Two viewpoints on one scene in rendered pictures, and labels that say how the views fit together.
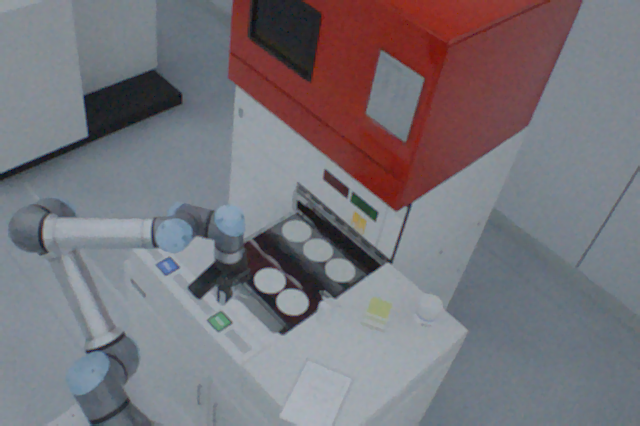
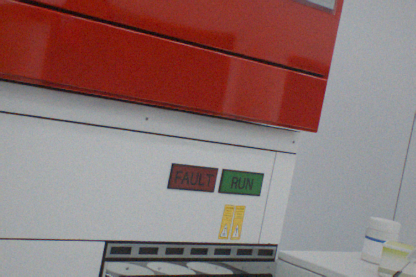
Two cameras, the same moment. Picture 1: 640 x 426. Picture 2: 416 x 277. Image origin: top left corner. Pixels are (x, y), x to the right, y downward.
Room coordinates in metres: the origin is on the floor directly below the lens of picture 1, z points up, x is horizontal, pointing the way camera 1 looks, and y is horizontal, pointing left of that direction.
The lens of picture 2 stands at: (1.42, 1.43, 1.25)
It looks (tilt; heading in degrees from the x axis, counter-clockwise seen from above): 3 degrees down; 279
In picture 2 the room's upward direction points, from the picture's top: 11 degrees clockwise
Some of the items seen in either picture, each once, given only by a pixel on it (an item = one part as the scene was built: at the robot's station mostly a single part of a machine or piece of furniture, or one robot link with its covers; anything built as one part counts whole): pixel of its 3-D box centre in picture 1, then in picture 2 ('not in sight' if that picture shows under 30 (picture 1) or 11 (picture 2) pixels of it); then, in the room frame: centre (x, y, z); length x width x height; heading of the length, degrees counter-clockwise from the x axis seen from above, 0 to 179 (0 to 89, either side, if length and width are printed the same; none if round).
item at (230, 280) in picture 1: (229, 267); not in sight; (1.14, 0.20, 1.20); 0.09 x 0.08 x 0.12; 140
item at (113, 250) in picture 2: (340, 221); (198, 251); (1.63, -0.08, 0.96); 0.44 x 0.01 x 0.02; 52
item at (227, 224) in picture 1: (228, 228); not in sight; (1.14, 0.21, 1.36); 0.09 x 0.08 x 0.11; 87
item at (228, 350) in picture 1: (193, 308); not in sight; (1.20, 0.32, 0.89); 0.55 x 0.09 x 0.14; 52
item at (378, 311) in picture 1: (377, 314); (400, 261); (1.24, -0.23, 1.00); 0.07 x 0.07 x 0.07; 79
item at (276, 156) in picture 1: (309, 178); (128, 215); (1.74, 0.05, 1.02); 0.82 x 0.03 x 0.40; 52
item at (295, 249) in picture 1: (294, 265); not in sight; (1.45, 0.04, 0.90); 0.34 x 0.34 x 0.01; 52
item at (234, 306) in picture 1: (234, 314); not in sight; (1.23, 0.19, 0.87); 0.36 x 0.08 x 0.03; 52
